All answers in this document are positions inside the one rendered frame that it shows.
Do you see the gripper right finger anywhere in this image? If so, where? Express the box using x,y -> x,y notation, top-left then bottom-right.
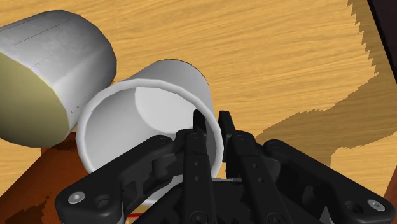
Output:
218,110 -> 397,224

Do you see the reddish brown block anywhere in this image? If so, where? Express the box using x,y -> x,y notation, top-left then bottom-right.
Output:
0,131 -> 94,224

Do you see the dark robot stand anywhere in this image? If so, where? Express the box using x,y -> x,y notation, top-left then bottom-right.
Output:
366,0 -> 397,85

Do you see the white cylinder with olive end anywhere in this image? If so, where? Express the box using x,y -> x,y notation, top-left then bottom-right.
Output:
0,9 -> 118,148

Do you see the white cup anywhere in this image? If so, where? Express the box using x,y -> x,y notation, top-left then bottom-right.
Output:
75,59 -> 225,207

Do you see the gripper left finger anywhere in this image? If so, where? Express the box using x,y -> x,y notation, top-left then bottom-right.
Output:
55,109 -> 218,224

